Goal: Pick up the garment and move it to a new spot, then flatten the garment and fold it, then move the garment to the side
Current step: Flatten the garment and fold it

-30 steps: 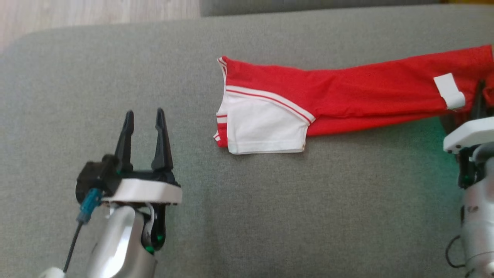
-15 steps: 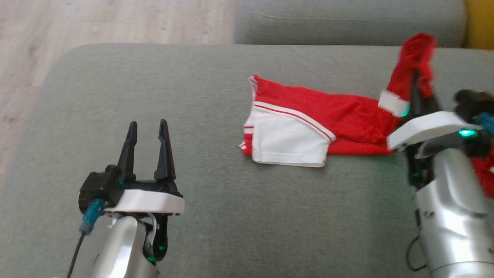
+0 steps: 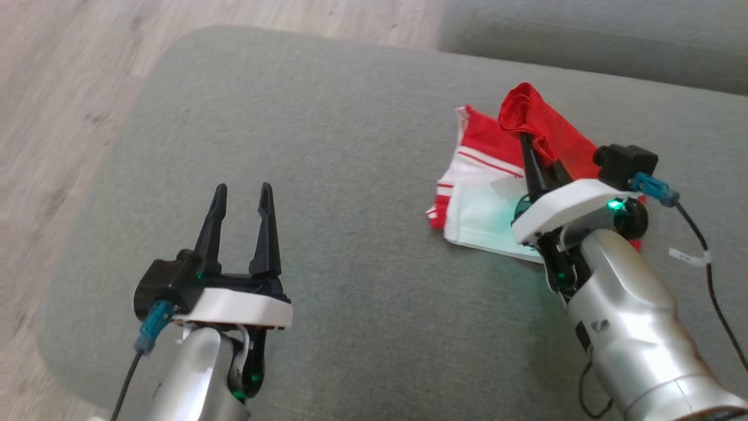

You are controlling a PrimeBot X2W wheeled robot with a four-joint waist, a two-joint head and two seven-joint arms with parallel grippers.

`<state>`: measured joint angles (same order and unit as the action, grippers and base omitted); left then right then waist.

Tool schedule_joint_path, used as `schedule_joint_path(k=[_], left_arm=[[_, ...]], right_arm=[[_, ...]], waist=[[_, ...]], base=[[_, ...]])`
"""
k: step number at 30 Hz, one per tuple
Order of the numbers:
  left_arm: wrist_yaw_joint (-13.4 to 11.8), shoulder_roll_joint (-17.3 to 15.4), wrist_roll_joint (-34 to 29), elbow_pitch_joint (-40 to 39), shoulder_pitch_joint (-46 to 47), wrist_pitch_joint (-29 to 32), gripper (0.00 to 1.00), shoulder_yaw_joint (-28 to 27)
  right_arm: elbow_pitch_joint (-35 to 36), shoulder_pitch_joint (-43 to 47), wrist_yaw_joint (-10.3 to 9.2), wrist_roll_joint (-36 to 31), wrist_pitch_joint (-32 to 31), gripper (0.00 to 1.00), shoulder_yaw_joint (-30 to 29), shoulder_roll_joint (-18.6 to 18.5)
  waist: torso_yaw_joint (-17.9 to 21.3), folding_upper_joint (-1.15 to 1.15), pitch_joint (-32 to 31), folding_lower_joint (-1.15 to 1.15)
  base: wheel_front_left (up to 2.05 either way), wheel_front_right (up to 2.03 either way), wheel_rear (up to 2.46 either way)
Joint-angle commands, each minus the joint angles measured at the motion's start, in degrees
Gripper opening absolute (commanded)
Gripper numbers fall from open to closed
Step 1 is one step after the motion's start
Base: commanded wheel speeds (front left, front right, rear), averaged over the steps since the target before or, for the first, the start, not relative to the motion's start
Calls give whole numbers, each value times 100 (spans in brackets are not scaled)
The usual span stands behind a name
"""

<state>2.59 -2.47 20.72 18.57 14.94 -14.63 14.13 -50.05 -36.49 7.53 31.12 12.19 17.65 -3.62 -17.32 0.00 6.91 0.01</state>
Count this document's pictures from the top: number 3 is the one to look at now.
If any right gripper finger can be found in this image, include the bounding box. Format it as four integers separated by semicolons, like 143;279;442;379
519;133;550;199
546;159;574;189

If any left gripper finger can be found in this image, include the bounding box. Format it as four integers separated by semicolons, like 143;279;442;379
249;182;282;278
193;184;228;277

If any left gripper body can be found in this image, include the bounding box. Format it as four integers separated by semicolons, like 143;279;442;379
174;272;293;329

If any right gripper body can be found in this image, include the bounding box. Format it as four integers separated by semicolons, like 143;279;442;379
511;179;643;245

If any red and white basketball jersey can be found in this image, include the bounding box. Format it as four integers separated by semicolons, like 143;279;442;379
425;82;648;264

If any grey and yellow sofa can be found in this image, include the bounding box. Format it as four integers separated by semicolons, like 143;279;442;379
438;0;748;97

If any left arm cable, blue plug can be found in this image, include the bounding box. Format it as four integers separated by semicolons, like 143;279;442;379
111;300;176;421

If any arm cable, blue plug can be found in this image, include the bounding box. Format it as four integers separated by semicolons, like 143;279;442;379
111;300;176;421
631;172;748;375

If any right arm cable, blue plug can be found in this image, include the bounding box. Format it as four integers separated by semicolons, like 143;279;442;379
631;172;748;375

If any white cable tag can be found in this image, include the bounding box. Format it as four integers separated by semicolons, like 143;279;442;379
669;248;711;267

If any thin black loop cable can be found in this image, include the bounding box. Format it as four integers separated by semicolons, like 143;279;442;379
579;361;614;419

